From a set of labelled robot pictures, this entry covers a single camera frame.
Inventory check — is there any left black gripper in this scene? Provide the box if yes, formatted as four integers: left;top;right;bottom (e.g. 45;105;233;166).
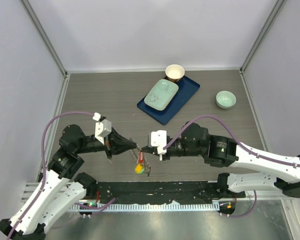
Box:
76;125;137;159

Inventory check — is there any red key tag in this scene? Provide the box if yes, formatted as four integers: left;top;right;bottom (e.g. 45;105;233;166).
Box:
138;151;144;164

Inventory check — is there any yellow key tag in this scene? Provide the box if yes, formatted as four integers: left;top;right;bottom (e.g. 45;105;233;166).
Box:
135;164;144;174

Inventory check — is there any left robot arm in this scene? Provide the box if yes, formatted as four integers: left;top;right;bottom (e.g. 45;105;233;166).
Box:
0;120;137;240

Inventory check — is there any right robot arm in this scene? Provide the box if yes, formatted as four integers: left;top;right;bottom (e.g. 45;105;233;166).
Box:
141;123;300;199

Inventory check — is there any light green rectangular plate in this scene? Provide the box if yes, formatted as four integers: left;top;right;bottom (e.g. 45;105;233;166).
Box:
143;79;179;111

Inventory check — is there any dark blue tray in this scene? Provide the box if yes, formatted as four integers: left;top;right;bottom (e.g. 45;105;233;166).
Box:
137;76;200;125

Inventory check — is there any brown paper cup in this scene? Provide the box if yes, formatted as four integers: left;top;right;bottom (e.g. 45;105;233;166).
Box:
165;64;185;83

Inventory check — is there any light green bowl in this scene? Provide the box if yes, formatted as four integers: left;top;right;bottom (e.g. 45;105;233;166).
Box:
215;90;237;109

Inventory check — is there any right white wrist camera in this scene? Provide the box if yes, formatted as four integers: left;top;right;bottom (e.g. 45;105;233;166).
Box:
148;130;167;161

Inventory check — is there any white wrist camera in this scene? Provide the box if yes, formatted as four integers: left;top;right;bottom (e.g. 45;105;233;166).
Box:
94;119;112;145
148;130;167;161

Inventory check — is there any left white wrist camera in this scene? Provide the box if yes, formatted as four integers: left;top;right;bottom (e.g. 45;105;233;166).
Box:
94;119;112;145

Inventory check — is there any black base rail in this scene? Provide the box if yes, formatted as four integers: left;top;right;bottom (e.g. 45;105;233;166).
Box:
91;181;246;205

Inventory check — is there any white slotted cable duct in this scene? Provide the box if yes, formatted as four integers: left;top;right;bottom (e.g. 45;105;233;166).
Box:
54;202;220;212

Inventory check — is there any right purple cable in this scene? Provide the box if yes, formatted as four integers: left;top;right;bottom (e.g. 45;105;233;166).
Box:
162;114;300;169

